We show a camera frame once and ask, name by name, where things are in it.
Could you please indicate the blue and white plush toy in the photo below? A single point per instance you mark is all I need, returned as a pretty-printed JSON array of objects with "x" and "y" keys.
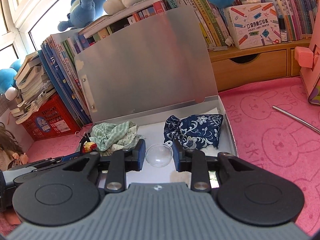
[{"x": 7, "y": 77}]

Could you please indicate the clear plastic ball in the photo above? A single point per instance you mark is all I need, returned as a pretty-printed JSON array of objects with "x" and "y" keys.
[{"x": 158, "y": 155}]

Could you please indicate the brown-haired doll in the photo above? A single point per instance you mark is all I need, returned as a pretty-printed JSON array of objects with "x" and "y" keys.
[{"x": 10, "y": 155}]

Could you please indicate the row of tall blue books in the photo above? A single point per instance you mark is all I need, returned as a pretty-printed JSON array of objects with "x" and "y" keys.
[{"x": 62, "y": 80}]

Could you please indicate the stack of worn books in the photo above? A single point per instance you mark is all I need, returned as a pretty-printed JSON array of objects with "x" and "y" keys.
[{"x": 32, "y": 80}]

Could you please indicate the metal rod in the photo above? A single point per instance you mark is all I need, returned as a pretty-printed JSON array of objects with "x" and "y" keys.
[{"x": 295, "y": 117}]

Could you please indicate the silver cardboard box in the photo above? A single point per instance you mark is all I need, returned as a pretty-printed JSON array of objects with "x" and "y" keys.
[{"x": 140, "y": 62}]

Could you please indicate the wooden drawer organizer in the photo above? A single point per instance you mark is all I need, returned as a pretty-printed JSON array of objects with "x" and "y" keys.
[{"x": 250, "y": 65}]

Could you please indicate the row of shelf books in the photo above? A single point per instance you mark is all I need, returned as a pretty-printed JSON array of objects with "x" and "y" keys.
[{"x": 217, "y": 20}]

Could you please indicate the small red yellow charm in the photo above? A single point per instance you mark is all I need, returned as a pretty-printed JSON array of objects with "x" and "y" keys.
[{"x": 89, "y": 146}]

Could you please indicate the green striped fabric hair bow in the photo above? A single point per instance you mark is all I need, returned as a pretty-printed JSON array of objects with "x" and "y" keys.
[{"x": 105, "y": 135}]

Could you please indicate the blue plush elephant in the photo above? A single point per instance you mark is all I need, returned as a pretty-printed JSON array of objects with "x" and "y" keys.
[{"x": 82, "y": 10}]

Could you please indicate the small glass bottle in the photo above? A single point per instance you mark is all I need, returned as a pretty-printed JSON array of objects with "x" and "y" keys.
[{"x": 282, "y": 31}]

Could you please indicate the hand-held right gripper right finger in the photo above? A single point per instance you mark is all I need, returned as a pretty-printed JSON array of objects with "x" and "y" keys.
[{"x": 176, "y": 155}]

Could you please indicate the white window frame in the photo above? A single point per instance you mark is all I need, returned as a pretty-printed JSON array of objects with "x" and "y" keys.
[{"x": 15, "y": 17}]

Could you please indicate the pink rabbit print mat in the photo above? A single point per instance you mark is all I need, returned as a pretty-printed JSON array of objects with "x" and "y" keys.
[{"x": 270, "y": 135}]

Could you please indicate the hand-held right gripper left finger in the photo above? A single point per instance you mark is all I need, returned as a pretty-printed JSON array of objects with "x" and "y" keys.
[{"x": 141, "y": 153}]

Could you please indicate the blue floral fabric pouch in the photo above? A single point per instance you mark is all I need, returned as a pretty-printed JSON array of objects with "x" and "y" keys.
[{"x": 200, "y": 130}]

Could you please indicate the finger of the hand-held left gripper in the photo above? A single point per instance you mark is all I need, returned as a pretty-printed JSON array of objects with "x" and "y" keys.
[{"x": 71, "y": 158}]

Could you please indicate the large red plastic basket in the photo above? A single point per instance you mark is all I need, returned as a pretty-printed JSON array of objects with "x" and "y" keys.
[{"x": 50, "y": 120}]

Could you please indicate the pink toy box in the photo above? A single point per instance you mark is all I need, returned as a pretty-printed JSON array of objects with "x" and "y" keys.
[{"x": 312, "y": 80}]

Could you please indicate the white label printer box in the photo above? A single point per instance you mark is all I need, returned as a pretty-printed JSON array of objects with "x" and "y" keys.
[{"x": 252, "y": 25}]

